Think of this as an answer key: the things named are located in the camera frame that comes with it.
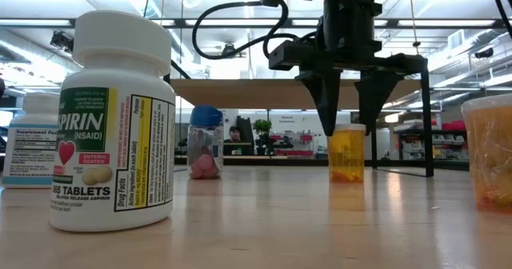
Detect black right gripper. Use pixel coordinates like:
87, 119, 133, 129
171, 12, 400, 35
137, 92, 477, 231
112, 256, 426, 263
268, 4, 427, 137

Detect small orange pill vial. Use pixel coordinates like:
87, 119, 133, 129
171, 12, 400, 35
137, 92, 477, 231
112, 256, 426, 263
327, 123, 367, 183

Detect large orange pill bottle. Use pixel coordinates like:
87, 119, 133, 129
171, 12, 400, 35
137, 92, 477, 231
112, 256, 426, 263
459, 93, 512, 214

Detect clear bottle blue cap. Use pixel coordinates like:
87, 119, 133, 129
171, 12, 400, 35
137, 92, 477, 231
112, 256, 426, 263
186, 104, 225, 181

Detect white aspirin bottle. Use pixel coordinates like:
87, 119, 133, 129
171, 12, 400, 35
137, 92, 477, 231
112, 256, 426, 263
48, 9, 177, 233

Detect white supplement bottle blue band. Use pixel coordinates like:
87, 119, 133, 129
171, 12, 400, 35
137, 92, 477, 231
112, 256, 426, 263
2, 91, 61, 189

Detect background rack red bins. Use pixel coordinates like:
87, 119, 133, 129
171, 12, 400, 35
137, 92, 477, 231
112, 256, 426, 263
271, 132, 317, 158

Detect small background potted plant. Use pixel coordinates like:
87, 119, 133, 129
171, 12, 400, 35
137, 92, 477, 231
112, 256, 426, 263
252, 118, 273, 156

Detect storage shelving with red bins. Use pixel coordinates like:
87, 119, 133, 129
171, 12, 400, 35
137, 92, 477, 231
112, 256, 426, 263
394, 118, 469, 162

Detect person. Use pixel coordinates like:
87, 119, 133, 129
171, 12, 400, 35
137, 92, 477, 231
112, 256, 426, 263
228, 125, 243, 144

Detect round black ceiling device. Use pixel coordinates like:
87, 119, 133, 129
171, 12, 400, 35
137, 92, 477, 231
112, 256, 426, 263
222, 42, 238, 60

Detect wooden shelf black metal frame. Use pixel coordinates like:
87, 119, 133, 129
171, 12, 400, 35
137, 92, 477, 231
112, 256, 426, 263
163, 58, 435, 178

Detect black metal table frame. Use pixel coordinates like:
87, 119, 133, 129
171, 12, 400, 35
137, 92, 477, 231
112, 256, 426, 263
174, 156, 471, 171

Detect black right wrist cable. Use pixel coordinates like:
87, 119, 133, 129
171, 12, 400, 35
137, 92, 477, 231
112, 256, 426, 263
190, 0, 319, 61

